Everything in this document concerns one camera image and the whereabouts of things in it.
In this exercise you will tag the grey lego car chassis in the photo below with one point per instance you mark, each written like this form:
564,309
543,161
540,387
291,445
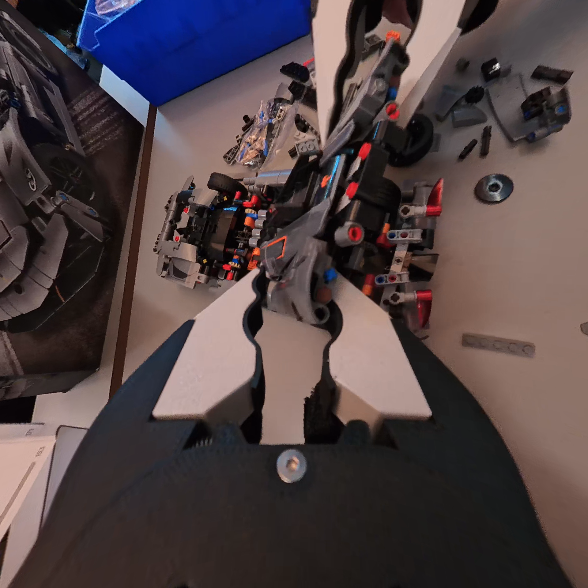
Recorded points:
206,229

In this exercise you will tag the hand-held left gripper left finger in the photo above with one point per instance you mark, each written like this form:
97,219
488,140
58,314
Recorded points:
206,367

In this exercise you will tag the black round lego disc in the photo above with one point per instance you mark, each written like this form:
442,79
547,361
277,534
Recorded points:
494,187

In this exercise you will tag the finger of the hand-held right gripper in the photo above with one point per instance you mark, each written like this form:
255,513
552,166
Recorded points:
328,46
432,50

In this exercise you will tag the scattered loose lego pieces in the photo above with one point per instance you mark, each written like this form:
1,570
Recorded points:
505,110

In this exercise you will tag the open instruction booklet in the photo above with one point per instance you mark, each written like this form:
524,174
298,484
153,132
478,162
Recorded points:
23,459

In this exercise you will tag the dark lego set box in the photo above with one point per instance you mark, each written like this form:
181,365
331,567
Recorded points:
69,183

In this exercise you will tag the blue storage bin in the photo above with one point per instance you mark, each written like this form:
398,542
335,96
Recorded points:
206,46

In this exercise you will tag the clear plastic bags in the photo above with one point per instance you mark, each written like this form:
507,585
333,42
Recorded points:
115,5

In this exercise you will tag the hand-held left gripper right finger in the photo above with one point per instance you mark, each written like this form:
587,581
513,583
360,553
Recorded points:
381,367

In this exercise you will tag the small bag of lego pieces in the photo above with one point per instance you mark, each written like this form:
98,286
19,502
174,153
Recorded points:
262,133

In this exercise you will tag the long grey lego plate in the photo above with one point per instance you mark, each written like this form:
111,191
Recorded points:
498,344

